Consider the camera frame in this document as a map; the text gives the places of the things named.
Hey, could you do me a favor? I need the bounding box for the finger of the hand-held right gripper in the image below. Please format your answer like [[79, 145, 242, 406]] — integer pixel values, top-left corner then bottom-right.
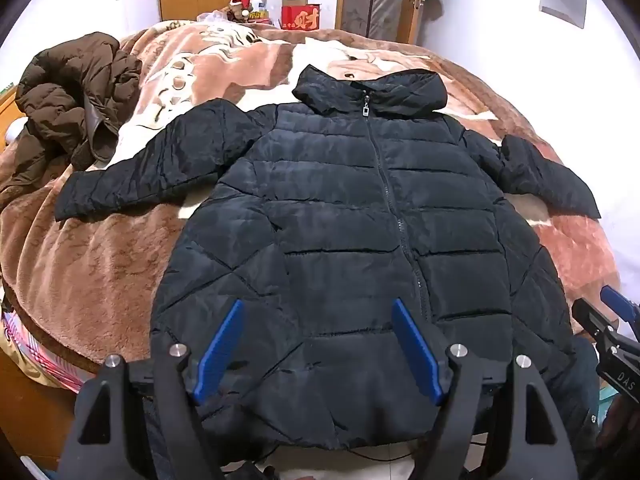
[[600, 285, 640, 336], [571, 298, 622, 348]]

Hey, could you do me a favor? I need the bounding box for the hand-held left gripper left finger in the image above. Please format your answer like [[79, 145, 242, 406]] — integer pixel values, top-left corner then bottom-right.
[[65, 299, 246, 480]]

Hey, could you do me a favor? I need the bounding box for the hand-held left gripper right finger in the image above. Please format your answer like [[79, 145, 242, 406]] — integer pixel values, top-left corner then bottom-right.
[[391, 298, 579, 480]]

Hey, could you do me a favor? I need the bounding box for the black puffer jacket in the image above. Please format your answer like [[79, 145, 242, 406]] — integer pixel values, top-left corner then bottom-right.
[[54, 64, 602, 453]]

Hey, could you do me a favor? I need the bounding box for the brown printed fleece blanket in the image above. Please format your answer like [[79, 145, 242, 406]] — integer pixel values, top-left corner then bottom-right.
[[0, 19, 623, 376]]

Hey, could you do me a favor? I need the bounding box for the striped bedsheet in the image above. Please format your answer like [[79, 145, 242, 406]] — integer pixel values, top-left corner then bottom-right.
[[0, 305, 88, 393]]

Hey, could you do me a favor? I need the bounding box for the brown puffer jacket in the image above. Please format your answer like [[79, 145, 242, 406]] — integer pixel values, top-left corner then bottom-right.
[[0, 31, 143, 211]]

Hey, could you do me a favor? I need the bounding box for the wooden nightstand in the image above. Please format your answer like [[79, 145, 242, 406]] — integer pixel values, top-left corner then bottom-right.
[[0, 82, 28, 153]]

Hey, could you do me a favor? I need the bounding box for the santa hat plush toy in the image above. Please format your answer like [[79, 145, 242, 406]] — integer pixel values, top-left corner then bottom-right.
[[227, 0, 255, 22]]

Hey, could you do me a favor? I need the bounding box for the red gift box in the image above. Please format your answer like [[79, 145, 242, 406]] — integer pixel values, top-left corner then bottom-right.
[[281, 4, 321, 29]]

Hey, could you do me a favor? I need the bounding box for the wooden bed frame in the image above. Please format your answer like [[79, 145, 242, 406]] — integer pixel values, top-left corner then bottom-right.
[[0, 347, 83, 473]]

